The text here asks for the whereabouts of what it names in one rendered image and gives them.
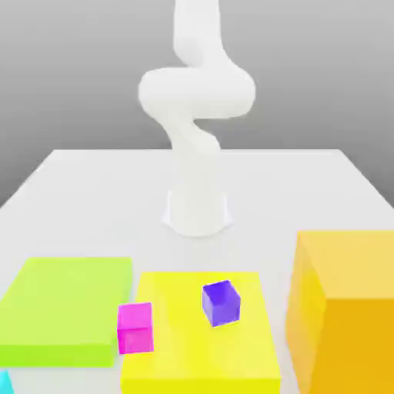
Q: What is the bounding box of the small purple cube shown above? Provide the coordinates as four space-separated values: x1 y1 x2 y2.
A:
202 279 242 329

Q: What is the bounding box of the small magenta cube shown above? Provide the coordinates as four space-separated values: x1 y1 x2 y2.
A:
116 302 155 356

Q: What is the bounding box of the small cyan cube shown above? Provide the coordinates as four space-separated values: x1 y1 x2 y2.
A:
0 369 15 394

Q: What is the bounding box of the large yellow box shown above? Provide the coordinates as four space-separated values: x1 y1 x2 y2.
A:
120 271 282 394

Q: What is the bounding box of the large lime green box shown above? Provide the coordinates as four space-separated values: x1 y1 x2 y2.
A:
0 257 134 368

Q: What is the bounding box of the large orange box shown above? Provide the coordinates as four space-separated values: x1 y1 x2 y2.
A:
285 230 394 394

